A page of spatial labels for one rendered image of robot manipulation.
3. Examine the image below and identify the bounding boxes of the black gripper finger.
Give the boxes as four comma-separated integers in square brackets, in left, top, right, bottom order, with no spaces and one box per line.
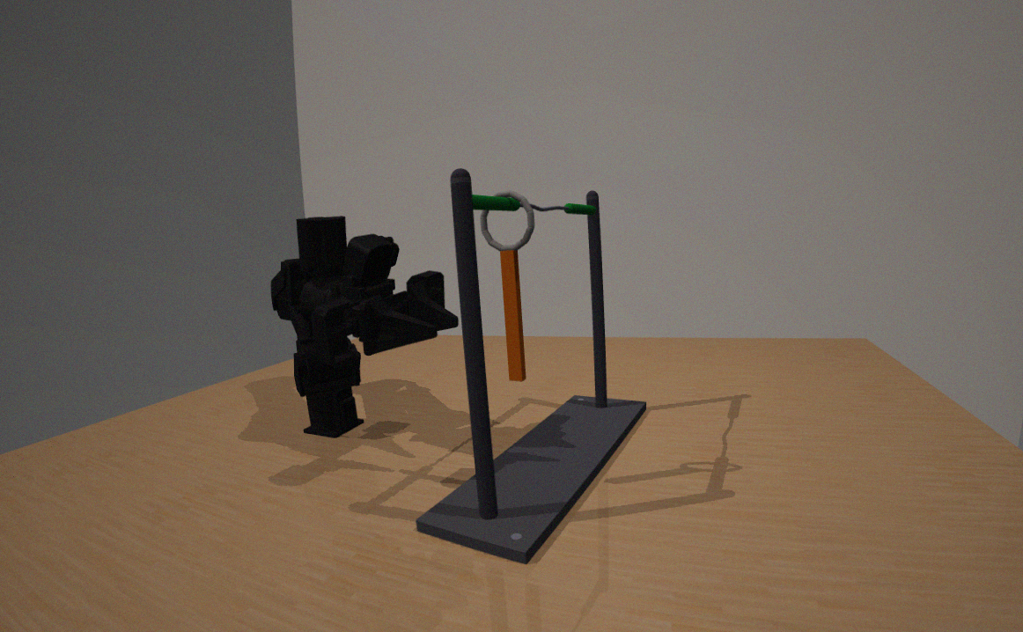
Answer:
[360,295,437,356]
[408,280,459,331]

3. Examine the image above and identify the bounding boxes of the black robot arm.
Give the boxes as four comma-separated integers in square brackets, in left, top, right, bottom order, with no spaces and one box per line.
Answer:
[270,216,399,438]

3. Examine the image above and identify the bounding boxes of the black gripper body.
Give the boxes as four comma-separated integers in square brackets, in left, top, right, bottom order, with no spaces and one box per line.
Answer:
[311,270,445,369]

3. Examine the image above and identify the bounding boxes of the orange handle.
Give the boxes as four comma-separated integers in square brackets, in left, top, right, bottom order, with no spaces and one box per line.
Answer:
[480,190,535,382]

